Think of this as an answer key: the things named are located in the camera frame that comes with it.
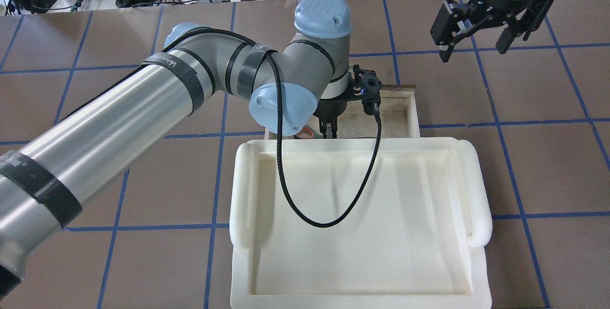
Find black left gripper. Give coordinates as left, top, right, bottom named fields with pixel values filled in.
left=313, top=100, right=347, bottom=139

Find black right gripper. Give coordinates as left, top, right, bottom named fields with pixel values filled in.
left=430, top=0, right=554, bottom=63

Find grey orange scissors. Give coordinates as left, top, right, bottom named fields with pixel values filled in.
left=293, top=125, right=317, bottom=139

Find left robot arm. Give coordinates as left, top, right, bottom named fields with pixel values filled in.
left=0, top=0, right=353, bottom=298

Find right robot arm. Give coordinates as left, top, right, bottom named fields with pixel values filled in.
left=430, top=0, right=555, bottom=63

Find white plastic basket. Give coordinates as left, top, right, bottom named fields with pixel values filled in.
left=229, top=137, right=493, bottom=309

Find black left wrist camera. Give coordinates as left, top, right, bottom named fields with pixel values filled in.
left=339, top=65, right=383, bottom=116

